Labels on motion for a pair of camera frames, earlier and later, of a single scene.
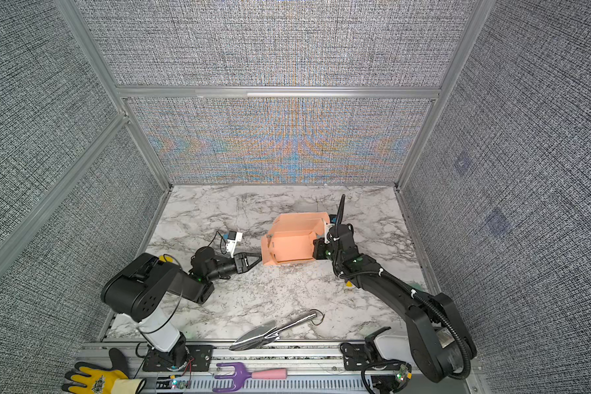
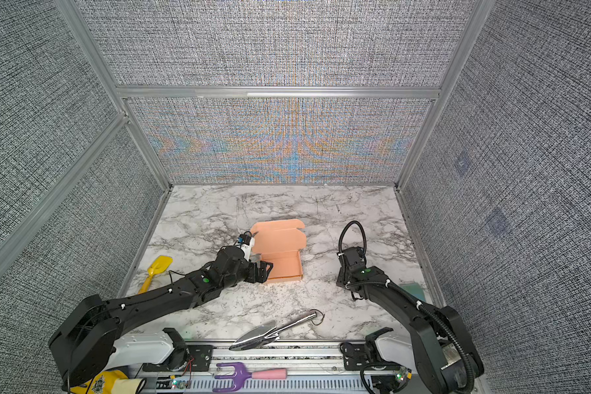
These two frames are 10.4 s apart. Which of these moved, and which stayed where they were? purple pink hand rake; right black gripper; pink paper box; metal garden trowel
Moved: right black gripper; pink paper box
Stayed: purple pink hand rake; metal garden trowel
